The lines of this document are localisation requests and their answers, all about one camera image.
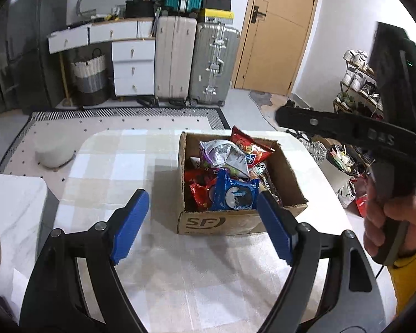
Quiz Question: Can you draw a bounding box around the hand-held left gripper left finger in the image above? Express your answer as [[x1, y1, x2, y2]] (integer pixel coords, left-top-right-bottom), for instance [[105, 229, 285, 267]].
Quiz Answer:
[[19, 188, 150, 333]]

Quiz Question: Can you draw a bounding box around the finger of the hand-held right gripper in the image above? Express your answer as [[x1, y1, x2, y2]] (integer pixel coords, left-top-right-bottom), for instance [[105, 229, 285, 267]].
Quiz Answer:
[[275, 106, 365, 145]]

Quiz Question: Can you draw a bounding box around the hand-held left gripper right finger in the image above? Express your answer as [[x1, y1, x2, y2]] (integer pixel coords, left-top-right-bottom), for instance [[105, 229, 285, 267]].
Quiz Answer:
[[257, 191, 387, 333]]

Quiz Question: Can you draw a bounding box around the cardboard box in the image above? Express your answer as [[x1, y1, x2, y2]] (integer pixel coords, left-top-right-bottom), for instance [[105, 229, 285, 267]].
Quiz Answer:
[[177, 131, 309, 235]]

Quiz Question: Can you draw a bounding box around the blue cookie packet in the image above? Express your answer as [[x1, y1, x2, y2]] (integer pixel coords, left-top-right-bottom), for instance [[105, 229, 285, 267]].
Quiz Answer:
[[208, 168, 260, 212]]

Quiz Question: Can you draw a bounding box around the small red snack packet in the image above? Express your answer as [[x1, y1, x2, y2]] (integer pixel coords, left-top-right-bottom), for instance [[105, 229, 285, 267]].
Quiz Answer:
[[189, 182, 215, 212]]

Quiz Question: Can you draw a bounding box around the red cookie packet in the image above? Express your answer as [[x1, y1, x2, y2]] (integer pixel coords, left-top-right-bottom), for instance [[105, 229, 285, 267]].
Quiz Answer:
[[185, 168, 219, 184]]

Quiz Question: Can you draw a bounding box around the red triangular chip packet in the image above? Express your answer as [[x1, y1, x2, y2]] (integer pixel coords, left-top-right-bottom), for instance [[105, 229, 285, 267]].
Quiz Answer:
[[230, 126, 276, 162]]

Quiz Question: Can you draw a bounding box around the purple white-backed snack packet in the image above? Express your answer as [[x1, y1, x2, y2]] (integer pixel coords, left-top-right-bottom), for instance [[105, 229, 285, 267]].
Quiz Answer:
[[198, 139, 250, 177]]

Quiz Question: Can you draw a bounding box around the person's right forearm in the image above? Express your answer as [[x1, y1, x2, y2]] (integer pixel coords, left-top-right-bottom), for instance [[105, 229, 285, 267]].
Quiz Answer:
[[388, 232, 416, 316]]

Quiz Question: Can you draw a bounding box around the wooden shoe rack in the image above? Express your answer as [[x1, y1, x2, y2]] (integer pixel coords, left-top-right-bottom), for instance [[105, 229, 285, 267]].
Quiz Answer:
[[333, 59, 385, 118]]

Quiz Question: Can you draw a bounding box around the checked tablecloth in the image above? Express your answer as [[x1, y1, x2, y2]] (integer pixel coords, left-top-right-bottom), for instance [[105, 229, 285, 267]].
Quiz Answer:
[[52, 128, 396, 333]]

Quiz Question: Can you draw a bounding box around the red plastic bag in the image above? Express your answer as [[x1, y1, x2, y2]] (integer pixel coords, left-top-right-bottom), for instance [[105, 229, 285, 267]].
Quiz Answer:
[[354, 194, 368, 217]]

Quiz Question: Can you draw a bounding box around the wooden door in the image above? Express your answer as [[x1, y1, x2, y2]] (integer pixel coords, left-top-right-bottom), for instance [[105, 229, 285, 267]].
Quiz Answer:
[[232, 0, 322, 96]]

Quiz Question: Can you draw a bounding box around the white round pouf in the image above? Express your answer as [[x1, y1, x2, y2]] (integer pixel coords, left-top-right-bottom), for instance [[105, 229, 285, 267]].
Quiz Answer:
[[35, 135, 76, 171]]

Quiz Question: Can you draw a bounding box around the silver suitcase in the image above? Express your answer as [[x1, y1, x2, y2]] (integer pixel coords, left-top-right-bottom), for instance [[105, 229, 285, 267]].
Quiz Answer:
[[187, 22, 241, 107]]

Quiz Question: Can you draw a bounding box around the grey white woven basket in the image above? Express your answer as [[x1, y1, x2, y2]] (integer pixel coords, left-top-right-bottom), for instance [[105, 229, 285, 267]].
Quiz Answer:
[[70, 49, 111, 106]]

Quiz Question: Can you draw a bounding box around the yellow black box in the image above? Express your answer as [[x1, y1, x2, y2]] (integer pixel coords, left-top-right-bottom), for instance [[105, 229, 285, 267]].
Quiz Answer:
[[197, 8, 235, 25]]

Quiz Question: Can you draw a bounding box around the black shoe box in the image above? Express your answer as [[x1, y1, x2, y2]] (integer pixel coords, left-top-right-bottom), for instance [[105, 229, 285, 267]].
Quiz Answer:
[[202, 0, 232, 10]]

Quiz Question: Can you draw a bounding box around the beige suitcase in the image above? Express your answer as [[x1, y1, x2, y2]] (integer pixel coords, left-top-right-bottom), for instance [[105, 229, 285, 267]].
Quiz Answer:
[[153, 14, 197, 106]]

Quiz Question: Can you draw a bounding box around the white desk with drawers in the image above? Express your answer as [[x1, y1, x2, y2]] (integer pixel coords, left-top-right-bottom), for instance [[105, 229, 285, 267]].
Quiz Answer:
[[48, 17, 157, 106]]

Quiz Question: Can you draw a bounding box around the dark grey refrigerator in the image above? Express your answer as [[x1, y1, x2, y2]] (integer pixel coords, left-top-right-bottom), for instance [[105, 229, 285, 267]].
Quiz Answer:
[[0, 0, 72, 112]]

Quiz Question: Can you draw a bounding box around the black bag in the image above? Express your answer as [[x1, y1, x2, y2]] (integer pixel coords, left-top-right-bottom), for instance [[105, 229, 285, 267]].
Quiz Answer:
[[125, 0, 156, 19]]

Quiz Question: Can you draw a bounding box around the black door handle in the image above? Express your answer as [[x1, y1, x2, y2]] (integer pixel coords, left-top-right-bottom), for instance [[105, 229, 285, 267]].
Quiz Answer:
[[251, 5, 267, 25]]

